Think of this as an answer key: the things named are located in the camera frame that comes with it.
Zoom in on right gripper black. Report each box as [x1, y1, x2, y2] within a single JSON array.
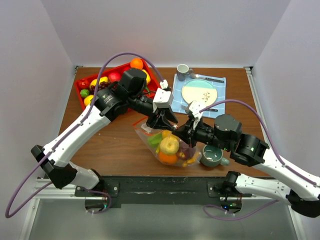
[[171, 116, 231, 151]]

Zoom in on green lime toy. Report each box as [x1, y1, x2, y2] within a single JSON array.
[[80, 89, 90, 99]]

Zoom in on orange yellow mango toy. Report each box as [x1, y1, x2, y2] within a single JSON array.
[[161, 130, 177, 139]]

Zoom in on orange fruit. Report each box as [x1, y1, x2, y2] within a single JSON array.
[[130, 58, 144, 70]]

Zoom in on blue cream plate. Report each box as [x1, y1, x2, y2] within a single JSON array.
[[181, 79, 218, 107]]

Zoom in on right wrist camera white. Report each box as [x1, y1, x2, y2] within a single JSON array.
[[185, 100, 206, 123]]

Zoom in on orange pretzel snack toy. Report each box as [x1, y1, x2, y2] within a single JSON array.
[[182, 151, 202, 167]]

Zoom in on yellow lemon toy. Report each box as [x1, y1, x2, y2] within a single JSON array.
[[160, 137, 180, 155]]

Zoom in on clear zip top bag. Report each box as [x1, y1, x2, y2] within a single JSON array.
[[132, 117, 202, 168]]

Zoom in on yellow pepper toy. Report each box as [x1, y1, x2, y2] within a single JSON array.
[[142, 69, 151, 85]]

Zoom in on orange tangerine toy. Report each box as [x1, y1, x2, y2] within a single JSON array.
[[158, 151, 178, 165]]

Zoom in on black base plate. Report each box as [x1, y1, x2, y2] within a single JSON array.
[[74, 175, 252, 210]]

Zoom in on blue checked cloth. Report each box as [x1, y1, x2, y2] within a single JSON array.
[[171, 75, 227, 114]]

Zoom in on green bell pepper toy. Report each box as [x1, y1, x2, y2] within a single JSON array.
[[147, 133, 163, 148]]

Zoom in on green ceramic mug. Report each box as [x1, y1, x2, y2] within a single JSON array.
[[200, 145, 230, 168]]

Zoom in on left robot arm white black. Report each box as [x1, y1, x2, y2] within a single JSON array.
[[30, 68, 178, 196]]

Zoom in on dark red plum toy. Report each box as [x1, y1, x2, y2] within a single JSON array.
[[176, 147, 196, 161]]

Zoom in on metal spoon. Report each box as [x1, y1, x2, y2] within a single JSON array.
[[190, 73, 225, 83]]

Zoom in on purple grapes bunch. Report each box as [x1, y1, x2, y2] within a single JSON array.
[[89, 81, 110, 95]]

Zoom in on red plastic tray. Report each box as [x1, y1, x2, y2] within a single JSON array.
[[74, 58, 161, 110]]

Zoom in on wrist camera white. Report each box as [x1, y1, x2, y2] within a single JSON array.
[[152, 79, 174, 112], [185, 100, 206, 123]]

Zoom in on grey white cup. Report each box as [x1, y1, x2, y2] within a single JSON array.
[[176, 64, 193, 82]]

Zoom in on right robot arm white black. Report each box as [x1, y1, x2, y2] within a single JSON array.
[[173, 114, 320, 218]]

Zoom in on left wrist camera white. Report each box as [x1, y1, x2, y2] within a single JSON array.
[[152, 79, 174, 112]]

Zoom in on yellow round fruit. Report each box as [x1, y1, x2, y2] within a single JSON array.
[[83, 94, 94, 107]]

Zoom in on aluminium frame rail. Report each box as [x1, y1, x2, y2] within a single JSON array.
[[31, 174, 88, 201]]

